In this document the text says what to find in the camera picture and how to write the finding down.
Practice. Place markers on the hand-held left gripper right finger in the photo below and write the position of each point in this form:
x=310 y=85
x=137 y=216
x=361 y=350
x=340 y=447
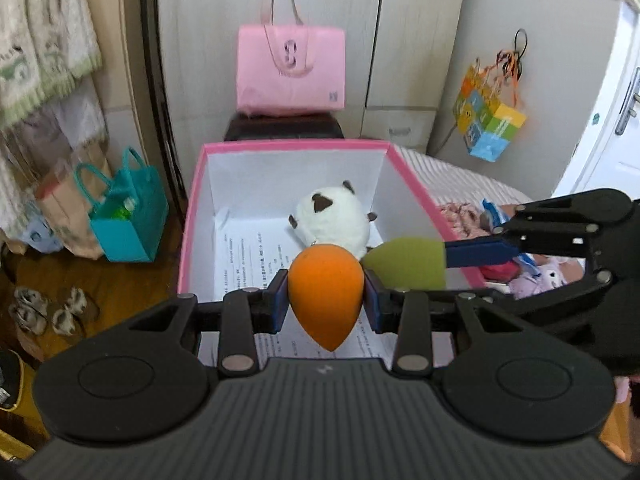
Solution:
x=372 y=305

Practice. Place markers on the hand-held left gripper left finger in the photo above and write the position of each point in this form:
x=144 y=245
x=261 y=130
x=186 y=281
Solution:
x=278 y=301

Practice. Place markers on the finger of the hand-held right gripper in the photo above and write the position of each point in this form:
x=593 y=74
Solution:
x=560 y=300
x=475 y=254

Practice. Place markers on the orange makeup sponge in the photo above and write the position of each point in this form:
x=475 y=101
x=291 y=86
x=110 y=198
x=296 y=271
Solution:
x=325 y=290

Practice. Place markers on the blue wet wipes packet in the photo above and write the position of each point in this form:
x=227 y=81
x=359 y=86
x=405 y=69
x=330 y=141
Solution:
x=495 y=210

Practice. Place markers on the green makeup sponge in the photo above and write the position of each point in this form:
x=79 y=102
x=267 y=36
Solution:
x=405 y=261

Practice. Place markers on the pink cardboard box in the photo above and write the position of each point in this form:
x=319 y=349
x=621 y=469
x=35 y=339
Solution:
x=300 y=170

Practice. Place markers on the pink plush toy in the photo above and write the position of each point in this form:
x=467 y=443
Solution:
x=545 y=276

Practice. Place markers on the red strawberry plush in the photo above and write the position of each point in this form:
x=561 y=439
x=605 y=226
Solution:
x=500 y=271

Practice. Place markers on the floral pink cloth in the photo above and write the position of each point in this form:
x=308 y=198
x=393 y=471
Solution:
x=462 y=217

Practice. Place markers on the printed paper sheet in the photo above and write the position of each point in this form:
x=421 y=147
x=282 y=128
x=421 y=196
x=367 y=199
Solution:
x=247 y=260

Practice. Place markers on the striped brown bedsheet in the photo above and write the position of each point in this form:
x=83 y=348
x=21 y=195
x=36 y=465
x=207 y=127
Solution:
x=450 y=175

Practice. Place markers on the white plush cat toy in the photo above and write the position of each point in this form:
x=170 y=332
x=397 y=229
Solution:
x=330 y=220

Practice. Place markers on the colourful paper gift bag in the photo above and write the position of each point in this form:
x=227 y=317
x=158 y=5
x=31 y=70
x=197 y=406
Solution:
x=487 y=120

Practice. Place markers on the white door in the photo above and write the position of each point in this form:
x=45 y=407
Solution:
x=605 y=160

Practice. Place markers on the teal tote bag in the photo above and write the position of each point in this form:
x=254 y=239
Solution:
x=130 y=225

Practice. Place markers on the dark brown stool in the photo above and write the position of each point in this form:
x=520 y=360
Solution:
x=285 y=127

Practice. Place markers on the round blue sticker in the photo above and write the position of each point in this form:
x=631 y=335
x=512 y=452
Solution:
x=596 y=119

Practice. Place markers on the grey tall cabinet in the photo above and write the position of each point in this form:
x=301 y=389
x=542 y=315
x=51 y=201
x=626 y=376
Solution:
x=550 y=60

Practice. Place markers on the pink paper shopping bag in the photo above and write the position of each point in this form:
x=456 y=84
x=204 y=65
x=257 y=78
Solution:
x=290 y=85

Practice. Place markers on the brown paper bag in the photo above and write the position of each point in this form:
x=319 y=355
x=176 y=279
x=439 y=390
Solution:
x=65 y=220

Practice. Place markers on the grey wardrobe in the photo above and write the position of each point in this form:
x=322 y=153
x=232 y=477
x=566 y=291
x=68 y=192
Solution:
x=200 y=35

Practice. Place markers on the hanging patterned towels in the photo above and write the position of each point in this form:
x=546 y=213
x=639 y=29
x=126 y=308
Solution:
x=40 y=35

